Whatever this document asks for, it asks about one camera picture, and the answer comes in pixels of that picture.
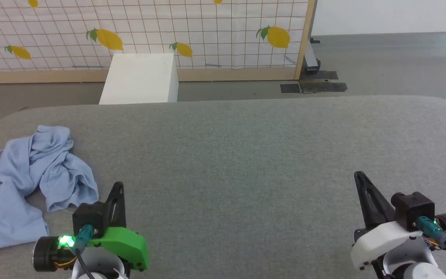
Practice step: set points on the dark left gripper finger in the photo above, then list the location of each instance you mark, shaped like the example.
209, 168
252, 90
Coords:
119, 201

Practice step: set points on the grey fabric sofa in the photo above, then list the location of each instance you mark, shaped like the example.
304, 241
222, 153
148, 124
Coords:
246, 174

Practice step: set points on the lemon print partition screen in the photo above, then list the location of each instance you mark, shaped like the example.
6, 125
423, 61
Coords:
149, 35

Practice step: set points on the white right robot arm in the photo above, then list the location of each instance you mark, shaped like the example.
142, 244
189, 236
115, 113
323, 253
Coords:
412, 259

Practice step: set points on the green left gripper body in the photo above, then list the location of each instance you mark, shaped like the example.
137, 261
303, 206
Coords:
126, 246

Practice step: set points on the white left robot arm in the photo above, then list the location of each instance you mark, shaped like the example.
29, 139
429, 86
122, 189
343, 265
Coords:
101, 265

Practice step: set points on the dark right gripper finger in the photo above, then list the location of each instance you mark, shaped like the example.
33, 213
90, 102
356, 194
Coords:
370, 201

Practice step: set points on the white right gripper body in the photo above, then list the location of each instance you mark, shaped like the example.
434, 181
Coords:
385, 242

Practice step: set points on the white box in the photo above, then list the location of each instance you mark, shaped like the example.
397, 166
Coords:
139, 79

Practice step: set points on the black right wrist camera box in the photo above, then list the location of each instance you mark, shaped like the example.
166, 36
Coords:
412, 209

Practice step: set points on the light blue garment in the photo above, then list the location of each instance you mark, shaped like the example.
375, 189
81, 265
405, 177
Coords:
10, 182

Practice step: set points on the grey metal partition foot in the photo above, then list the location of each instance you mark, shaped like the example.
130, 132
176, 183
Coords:
311, 58

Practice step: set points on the black floor plate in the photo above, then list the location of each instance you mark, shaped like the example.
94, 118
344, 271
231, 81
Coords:
318, 86

